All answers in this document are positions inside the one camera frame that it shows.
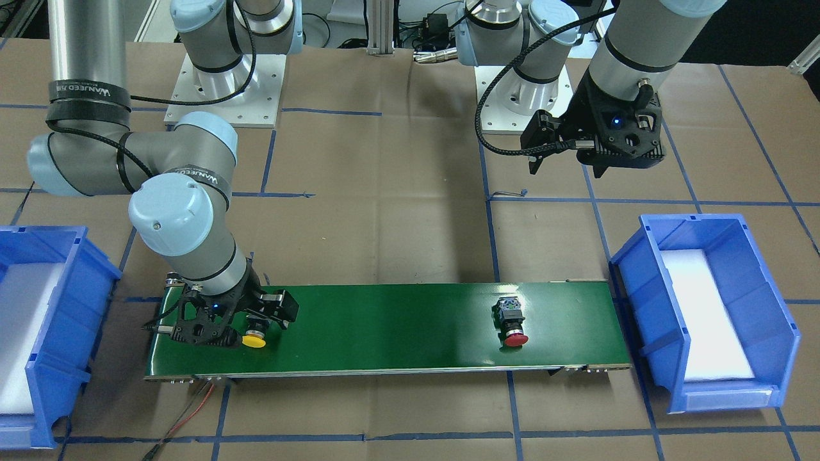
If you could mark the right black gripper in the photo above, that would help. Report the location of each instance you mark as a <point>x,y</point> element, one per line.
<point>250,287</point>

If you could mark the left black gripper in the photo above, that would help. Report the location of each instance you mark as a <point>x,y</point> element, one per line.
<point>578,109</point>

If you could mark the yellow push button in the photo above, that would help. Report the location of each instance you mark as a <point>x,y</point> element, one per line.
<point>255,332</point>

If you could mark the red push button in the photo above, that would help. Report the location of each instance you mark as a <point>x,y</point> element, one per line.
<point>509,318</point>

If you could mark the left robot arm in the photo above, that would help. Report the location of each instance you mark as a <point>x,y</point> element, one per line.
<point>645,40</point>

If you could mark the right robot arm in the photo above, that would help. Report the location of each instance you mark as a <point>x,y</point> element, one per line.
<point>179,180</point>

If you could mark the green conveyor belt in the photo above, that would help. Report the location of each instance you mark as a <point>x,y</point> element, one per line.
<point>408,329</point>

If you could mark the black power adapter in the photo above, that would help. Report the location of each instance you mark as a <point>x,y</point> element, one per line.
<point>434,24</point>

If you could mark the blue bin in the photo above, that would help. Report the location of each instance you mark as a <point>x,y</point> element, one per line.
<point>767,332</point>
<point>59,364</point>

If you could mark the white foam bin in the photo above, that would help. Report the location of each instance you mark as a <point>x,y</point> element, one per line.
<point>715,351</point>
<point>25,293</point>

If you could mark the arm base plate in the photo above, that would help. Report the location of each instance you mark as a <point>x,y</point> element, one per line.
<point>256,107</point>
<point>513,101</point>

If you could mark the aluminium profile post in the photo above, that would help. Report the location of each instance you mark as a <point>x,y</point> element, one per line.
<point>380,19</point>

